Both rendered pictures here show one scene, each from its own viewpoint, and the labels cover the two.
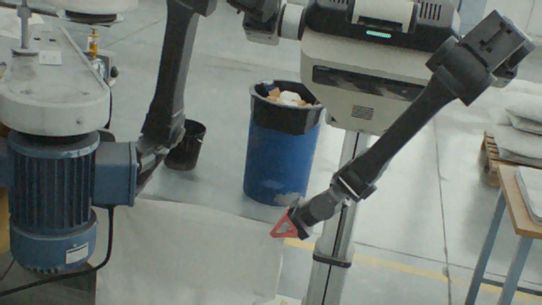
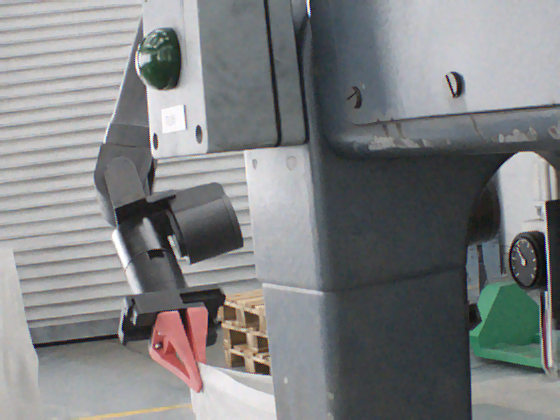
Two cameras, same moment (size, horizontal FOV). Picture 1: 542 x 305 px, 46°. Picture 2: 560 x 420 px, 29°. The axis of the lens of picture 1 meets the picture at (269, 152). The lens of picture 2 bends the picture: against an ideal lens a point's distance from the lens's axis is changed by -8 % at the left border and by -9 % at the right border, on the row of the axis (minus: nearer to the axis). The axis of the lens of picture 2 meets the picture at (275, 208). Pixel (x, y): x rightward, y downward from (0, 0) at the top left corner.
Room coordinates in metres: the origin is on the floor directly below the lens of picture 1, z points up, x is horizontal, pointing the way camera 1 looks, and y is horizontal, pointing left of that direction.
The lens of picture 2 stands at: (1.81, 0.91, 1.24)
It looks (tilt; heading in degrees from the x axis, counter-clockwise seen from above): 3 degrees down; 237
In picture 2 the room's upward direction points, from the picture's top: 6 degrees counter-clockwise
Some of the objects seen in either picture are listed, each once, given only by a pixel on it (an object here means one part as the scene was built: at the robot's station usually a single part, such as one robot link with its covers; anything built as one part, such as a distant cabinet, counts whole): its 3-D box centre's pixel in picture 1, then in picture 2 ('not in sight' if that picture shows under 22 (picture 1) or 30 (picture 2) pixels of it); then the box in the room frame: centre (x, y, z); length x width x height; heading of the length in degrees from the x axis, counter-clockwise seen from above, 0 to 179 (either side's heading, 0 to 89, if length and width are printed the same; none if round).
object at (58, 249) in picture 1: (53, 197); not in sight; (1.01, 0.37, 1.21); 0.15 x 0.15 x 0.25
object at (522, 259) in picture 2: not in sight; (532, 260); (1.31, 0.41, 1.16); 0.04 x 0.02 x 0.04; 82
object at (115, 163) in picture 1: (114, 178); not in sight; (1.04, 0.27, 1.25); 0.10 x 0.08 x 0.12; 17
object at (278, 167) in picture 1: (281, 143); not in sight; (3.60, -0.07, 0.32); 0.51 x 0.48 x 0.65; 172
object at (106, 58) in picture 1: (98, 69); (216, 54); (1.55, 0.46, 1.29); 0.08 x 0.05 x 0.09; 82
